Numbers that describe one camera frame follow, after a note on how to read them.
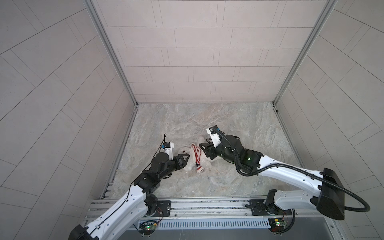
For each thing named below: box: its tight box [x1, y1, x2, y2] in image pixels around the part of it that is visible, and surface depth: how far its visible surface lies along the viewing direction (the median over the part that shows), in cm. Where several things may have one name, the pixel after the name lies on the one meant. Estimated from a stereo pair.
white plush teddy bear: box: [182, 136, 213, 173], surface depth 82 cm
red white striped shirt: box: [191, 143, 204, 173], surface depth 82 cm
